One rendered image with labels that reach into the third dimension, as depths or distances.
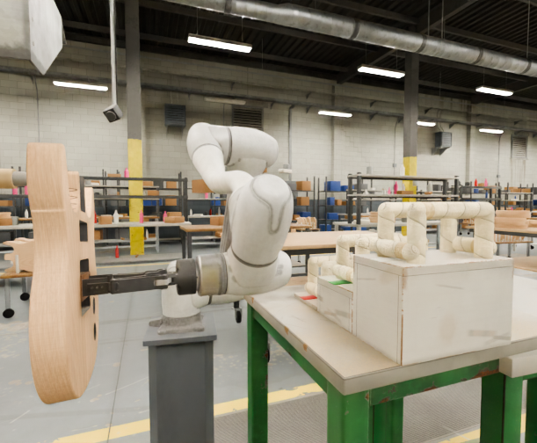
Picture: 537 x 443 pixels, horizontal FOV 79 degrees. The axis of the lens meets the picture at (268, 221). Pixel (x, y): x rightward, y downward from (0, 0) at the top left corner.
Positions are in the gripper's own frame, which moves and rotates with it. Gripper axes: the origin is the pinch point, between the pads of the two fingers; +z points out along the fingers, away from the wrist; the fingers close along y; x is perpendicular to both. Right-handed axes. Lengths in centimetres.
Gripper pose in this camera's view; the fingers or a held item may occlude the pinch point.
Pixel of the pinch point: (87, 285)
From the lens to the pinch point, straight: 72.3
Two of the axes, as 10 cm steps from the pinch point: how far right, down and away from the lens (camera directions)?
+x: -0.5, -10.0, 0.5
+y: -3.4, 0.7, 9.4
